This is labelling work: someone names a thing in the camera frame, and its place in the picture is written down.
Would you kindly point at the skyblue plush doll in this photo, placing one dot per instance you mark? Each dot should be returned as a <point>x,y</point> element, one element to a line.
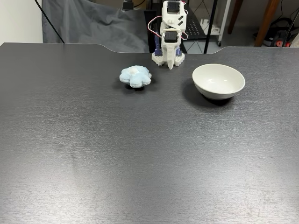
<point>136,78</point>

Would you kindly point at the white bowl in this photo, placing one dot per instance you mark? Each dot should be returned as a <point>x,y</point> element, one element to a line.
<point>218,81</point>

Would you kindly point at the blue table clamp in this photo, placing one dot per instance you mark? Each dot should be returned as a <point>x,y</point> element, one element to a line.
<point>179,51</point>
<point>158,50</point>

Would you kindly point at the black perforated metal rack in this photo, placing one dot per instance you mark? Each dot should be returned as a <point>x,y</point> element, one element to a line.
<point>194,25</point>

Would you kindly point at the brown wooden furniture leg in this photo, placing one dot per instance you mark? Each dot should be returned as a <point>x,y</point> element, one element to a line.
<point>236,14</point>
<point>266,23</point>

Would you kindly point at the grey cloth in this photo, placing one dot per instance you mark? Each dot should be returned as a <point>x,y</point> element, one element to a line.
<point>93,25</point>

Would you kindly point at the black red vacuum cleaner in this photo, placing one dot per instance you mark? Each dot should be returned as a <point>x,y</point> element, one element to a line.
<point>278,35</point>

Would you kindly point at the black tripod leg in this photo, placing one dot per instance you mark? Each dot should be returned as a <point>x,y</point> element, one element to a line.
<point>50,22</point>
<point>293,28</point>

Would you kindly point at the black camera box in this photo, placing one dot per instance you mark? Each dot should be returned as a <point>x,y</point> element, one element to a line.
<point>128,5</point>

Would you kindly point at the white cart frame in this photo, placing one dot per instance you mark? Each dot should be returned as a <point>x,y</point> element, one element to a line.
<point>224,18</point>

